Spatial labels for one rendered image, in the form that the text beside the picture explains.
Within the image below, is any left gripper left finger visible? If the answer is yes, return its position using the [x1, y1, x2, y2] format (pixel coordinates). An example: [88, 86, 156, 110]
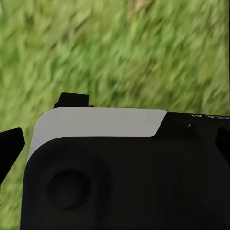
[0, 127, 25, 185]

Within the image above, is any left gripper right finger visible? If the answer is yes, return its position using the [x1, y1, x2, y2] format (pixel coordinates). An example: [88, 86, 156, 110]
[215, 127, 230, 165]

